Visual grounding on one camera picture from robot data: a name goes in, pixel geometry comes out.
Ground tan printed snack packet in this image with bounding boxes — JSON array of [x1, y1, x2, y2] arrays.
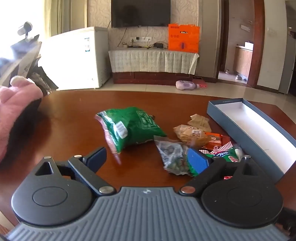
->
[[187, 114, 212, 132]]

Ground small orange snack packet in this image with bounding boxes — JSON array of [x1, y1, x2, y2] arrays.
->
[[203, 132, 232, 151]]

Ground pale patterned cabinet cloth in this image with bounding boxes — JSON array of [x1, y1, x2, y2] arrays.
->
[[108, 49, 200, 75]]

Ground dark wooden tv cabinet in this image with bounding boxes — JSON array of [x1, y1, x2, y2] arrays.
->
[[112, 71, 193, 85]]

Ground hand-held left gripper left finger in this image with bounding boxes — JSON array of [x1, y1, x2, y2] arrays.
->
[[35, 146, 117, 197]]

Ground white chest freezer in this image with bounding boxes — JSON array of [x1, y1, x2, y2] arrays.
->
[[38, 26, 111, 91]]

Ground orange gift box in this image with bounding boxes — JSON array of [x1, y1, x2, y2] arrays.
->
[[168, 23, 200, 52]]

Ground grey refrigerator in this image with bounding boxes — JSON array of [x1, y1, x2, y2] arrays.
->
[[279, 30, 296, 94]]

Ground blue-grey cardboard box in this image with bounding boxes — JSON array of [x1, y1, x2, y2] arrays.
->
[[206, 98, 296, 182]]

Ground red floor mat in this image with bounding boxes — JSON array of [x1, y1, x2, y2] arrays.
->
[[192, 76, 208, 89]]

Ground large green snack bag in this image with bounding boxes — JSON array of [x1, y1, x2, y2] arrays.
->
[[94, 107, 167, 165]]

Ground wooden washroom cabinet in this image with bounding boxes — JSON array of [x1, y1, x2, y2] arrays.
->
[[233, 45, 253, 79]]

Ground black wall television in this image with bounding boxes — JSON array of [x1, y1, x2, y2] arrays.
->
[[111, 0, 171, 28]]

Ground small green checkered snack bag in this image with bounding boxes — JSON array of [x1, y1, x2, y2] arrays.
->
[[199, 144, 245, 180]]

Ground clear packet of green beans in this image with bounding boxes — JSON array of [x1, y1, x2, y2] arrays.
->
[[154, 136, 199, 178]]

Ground purple plastic bottle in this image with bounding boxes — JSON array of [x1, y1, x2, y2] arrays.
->
[[176, 80, 200, 90]]

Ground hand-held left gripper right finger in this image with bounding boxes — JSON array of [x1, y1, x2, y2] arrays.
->
[[178, 148, 262, 197]]

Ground brown pastry packet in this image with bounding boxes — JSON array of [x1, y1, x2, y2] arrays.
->
[[173, 124, 212, 147]]

